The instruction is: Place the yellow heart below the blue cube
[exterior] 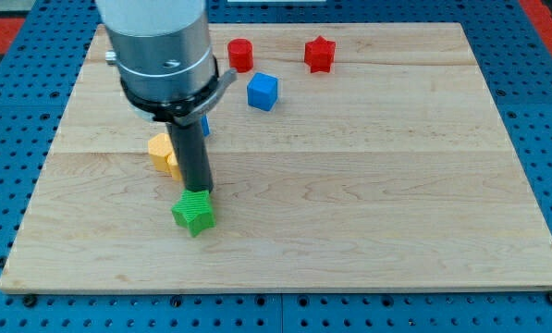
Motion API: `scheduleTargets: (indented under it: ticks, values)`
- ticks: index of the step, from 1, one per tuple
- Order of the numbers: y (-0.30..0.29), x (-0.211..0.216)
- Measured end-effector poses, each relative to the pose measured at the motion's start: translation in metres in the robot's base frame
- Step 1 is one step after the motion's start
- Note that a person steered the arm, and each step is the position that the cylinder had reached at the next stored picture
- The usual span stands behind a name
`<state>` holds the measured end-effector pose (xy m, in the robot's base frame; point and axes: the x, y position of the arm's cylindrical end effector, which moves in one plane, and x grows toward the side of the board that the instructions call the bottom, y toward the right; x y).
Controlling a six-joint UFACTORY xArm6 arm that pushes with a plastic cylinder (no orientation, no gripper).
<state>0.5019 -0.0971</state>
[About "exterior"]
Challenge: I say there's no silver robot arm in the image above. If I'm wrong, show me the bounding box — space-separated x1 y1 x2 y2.
96 0 237 126

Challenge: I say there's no blue cube block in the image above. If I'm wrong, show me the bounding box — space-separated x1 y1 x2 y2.
247 72 278 112

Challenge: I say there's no yellow heart block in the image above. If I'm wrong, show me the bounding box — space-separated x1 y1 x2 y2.
166 153 182 181

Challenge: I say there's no wooden board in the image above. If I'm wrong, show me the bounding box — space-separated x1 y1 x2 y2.
0 23 552 295

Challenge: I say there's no partly hidden blue block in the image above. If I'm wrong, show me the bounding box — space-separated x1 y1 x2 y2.
201 116 211 137

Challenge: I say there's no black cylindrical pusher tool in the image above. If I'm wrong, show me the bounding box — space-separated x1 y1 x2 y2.
166 122 214 192

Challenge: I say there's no green star block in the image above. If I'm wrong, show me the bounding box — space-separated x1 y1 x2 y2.
171 190 215 238

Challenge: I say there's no red cylinder block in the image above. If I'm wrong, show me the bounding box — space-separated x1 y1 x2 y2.
227 38 253 73

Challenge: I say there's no yellow hexagon block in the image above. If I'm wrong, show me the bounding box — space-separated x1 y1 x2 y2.
147 133 173 172

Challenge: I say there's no red star block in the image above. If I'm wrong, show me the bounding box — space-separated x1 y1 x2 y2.
303 35 337 73

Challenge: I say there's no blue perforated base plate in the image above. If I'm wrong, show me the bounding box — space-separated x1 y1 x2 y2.
0 0 552 332

